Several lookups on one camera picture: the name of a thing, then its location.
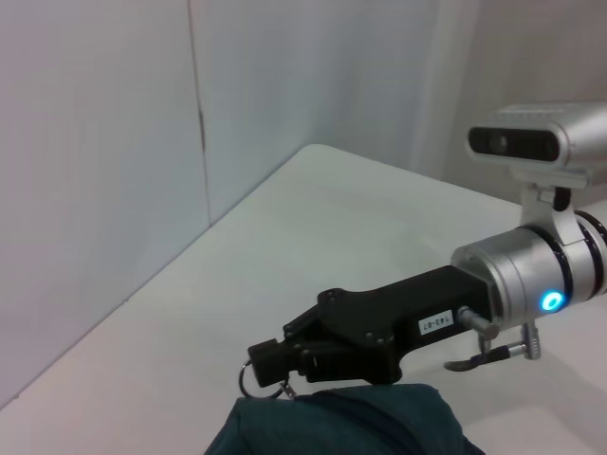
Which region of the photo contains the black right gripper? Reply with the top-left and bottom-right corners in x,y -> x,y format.
247,264 -> 495,389

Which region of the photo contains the dark teal insulated lunch bag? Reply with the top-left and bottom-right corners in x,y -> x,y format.
203,357 -> 488,455

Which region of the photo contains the grey right gripper cable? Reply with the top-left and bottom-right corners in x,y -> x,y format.
443,305 -> 543,374

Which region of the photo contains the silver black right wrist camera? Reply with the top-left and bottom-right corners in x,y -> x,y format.
467,100 -> 607,228

